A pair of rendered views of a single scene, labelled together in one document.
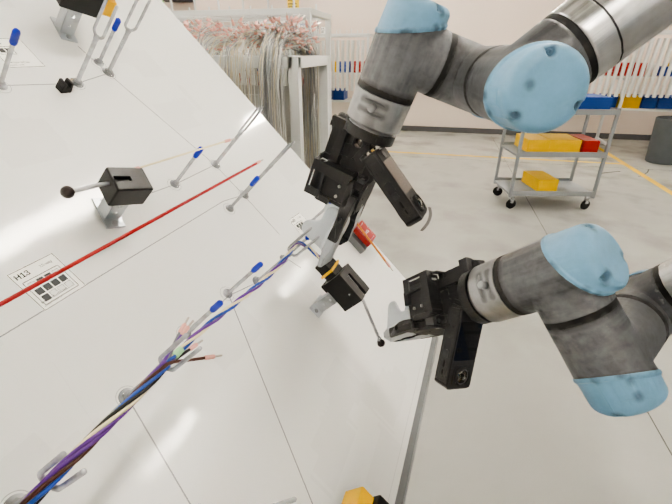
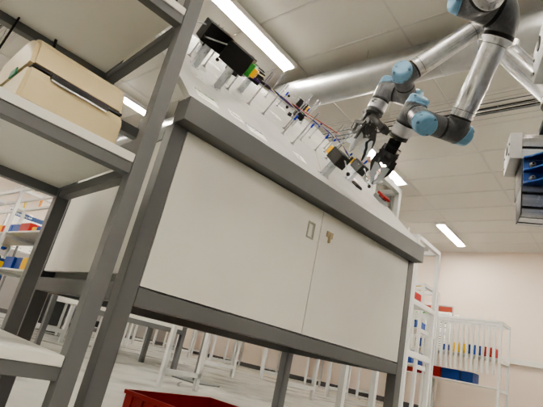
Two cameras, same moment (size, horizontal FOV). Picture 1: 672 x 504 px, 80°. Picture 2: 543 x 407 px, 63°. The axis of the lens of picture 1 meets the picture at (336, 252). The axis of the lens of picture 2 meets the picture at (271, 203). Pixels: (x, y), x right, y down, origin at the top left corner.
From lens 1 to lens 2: 1.61 m
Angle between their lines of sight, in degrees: 54
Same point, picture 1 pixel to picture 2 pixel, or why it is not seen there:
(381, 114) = (375, 101)
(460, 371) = (386, 153)
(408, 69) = (383, 90)
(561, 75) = (403, 64)
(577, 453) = not seen: outside the picture
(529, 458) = not seen: outside the picture
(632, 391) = (419, 114)
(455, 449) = not seen: outside the picture
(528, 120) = (397, 73)
